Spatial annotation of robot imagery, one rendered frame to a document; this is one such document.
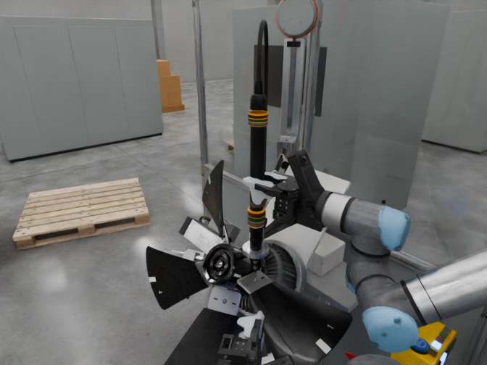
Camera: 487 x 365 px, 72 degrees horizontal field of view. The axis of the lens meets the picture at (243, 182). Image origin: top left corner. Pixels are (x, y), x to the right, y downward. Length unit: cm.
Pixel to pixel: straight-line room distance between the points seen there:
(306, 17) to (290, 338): 109
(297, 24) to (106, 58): 511
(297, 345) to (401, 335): 30
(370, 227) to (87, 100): 583
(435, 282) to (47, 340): 243
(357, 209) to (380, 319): 20
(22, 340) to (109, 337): 55
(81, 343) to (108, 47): 479
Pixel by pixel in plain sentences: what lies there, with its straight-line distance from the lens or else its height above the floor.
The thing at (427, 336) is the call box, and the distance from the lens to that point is 110.
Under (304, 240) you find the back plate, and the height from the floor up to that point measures 118.
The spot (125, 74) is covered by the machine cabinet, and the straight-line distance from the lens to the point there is 639.
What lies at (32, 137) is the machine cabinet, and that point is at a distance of 619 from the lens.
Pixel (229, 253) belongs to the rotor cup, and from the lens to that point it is 96.
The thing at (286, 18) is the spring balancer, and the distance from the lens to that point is 141.
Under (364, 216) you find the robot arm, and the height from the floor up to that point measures 150.
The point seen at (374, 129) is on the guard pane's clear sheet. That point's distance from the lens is 141.
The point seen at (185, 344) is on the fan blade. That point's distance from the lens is 103.
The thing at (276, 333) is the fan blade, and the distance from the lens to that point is 86.
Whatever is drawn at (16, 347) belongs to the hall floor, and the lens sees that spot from 276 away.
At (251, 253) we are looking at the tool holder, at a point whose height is 130.
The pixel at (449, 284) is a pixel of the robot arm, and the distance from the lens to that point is 62.
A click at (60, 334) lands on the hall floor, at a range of 271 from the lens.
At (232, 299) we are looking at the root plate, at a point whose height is 111.
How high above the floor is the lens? 181
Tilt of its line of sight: 24 degrees down
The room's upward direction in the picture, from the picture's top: straight up
